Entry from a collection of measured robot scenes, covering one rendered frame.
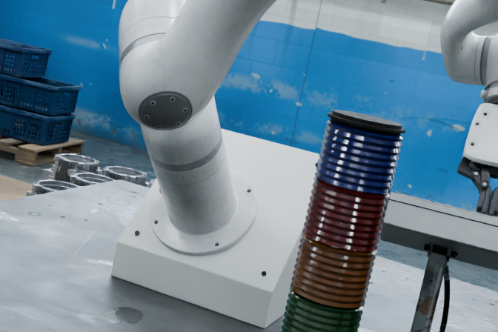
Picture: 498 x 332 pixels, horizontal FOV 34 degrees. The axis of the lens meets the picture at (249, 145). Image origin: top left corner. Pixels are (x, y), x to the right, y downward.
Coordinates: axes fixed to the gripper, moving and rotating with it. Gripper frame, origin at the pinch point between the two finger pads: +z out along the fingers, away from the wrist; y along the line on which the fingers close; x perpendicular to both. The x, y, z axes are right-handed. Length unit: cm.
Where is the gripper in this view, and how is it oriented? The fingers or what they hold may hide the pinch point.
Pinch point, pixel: (488, 205)
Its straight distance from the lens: 121.8
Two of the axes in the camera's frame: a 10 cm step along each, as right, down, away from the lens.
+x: 1.2, 4.5, 8.9
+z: -3.1, 8.6, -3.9
